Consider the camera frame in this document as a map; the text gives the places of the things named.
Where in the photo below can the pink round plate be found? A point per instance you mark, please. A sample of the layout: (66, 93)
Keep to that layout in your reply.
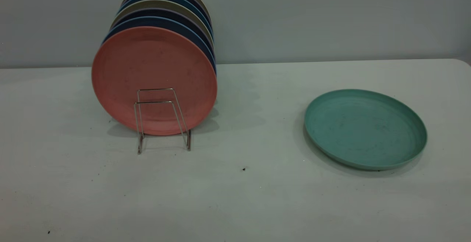
(147, 61)

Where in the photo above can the green round plate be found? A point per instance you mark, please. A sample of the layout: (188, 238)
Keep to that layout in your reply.
(364, 127)

